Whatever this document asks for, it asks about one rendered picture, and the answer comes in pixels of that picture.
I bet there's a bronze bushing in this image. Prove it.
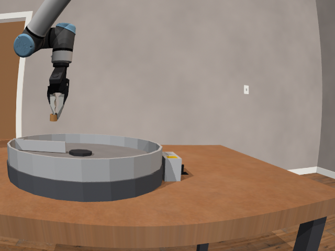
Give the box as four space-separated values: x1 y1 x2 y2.
50 114 57 121

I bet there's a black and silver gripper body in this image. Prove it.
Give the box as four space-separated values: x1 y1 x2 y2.
49 62 70 93

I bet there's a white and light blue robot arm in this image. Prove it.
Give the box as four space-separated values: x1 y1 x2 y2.
14 0 76 84

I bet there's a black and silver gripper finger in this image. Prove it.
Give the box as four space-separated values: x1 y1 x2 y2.
57 86 69 120
47 86 57 115

